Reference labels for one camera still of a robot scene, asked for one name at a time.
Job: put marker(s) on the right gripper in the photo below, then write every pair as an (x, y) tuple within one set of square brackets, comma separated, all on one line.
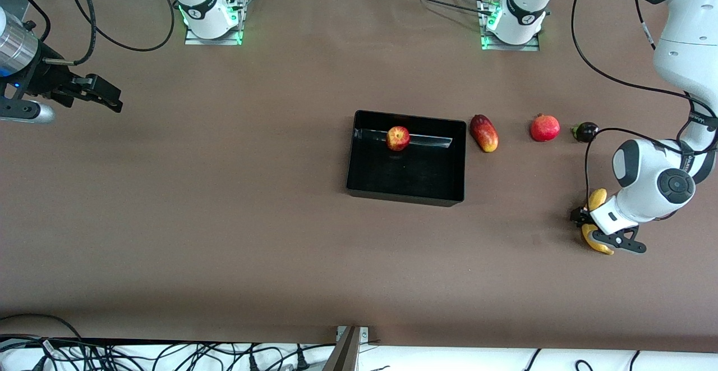
[(49, 82)]

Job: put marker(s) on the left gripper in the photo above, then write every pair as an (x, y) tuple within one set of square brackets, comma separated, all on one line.
[(577, 215)]

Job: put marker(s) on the yellow banana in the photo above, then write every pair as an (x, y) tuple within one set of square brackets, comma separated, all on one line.
[(597, 198)]

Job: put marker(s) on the black plastic box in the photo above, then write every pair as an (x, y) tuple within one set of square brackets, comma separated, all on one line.
[(404, 177)]

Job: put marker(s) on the red apple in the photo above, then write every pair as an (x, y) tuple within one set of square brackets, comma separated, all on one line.
[(397, 138)]

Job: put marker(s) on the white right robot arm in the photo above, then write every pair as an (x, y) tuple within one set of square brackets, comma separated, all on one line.
[(199, 0)]

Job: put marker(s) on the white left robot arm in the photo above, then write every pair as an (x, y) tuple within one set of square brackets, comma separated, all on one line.
[(650, 180)]

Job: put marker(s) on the dark purple mangosteen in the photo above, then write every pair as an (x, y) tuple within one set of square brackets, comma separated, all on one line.
[(586, 132)]

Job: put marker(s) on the red pomegranate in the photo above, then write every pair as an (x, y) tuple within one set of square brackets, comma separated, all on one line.
[(545, 128)]

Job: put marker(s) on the red yellow mango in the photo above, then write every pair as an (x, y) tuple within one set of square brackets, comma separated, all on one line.
[(483, 133)]

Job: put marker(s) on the brown table cover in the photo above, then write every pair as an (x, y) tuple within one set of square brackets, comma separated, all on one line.
[(224, 259)]

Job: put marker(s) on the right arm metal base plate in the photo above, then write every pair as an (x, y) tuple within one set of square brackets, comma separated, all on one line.
[(224, 40)]

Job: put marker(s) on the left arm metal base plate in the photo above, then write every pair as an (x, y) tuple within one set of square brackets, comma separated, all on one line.
[(505, 47)]

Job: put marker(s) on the small metal bracket plate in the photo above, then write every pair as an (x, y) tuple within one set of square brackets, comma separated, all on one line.
[(364, 334)]

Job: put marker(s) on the aluminium profile post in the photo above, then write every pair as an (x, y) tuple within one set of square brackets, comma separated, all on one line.
[(343, 354)]

